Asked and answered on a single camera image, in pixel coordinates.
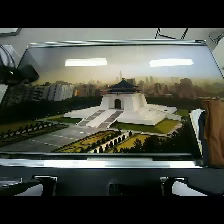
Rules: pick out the white garment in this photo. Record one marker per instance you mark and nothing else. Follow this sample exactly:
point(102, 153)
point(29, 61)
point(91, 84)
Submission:
point(195, 126)

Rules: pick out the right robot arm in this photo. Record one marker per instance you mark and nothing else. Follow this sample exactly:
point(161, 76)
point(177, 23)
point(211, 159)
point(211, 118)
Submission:
point(196, 186)

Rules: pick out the silver frame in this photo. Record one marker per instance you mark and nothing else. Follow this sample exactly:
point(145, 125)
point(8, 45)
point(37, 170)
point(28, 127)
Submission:
point(100, 163)

